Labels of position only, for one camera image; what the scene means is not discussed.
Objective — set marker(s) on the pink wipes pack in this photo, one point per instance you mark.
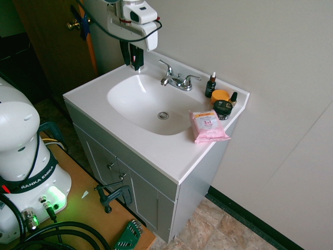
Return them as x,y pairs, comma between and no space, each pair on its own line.
208,127

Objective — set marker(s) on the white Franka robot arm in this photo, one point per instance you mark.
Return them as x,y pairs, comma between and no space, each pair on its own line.
20,125

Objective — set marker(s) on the grey vanity cabinet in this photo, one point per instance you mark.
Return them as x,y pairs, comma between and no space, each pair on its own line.
145,198

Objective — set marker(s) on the white paper scrap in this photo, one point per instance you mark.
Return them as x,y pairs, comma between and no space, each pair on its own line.
85,194

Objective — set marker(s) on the brass door knob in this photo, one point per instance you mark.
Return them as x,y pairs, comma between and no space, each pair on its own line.
72,25

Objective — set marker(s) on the black baseboard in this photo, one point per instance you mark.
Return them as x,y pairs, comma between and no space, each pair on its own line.
247,216

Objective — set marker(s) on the orange jar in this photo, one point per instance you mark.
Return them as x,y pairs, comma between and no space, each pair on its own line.
219,95

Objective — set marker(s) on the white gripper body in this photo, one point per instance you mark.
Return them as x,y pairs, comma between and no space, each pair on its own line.
125,30

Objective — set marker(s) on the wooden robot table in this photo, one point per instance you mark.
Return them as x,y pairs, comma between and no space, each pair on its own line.
86,216

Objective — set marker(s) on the metal cabinet knob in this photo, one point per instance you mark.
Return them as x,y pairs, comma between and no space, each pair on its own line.
122,176
111,165

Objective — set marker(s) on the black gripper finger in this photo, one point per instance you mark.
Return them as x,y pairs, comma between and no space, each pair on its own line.
140,58
125,53

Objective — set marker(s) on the small gold bottle black cap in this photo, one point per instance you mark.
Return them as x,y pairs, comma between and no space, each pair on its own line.
233,100

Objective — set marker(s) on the chrome sink drain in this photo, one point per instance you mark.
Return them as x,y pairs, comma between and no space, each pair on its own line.
163,115

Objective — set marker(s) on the dark dropper bottle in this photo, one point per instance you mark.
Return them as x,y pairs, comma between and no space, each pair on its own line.
210,88

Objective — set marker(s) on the white sink countertop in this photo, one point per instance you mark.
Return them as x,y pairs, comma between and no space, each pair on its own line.
145,148

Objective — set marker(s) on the green hex key set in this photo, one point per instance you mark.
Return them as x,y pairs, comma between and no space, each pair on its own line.
128,234

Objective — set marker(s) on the brown wooden door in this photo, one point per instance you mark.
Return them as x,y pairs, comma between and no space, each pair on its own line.
57,57

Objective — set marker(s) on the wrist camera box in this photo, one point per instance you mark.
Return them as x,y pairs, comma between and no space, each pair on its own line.
141,11

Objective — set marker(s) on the blue tape strip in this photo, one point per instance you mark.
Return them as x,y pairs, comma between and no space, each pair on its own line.
84,27

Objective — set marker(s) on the black round jar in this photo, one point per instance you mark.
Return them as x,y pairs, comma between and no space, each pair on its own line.
222,110

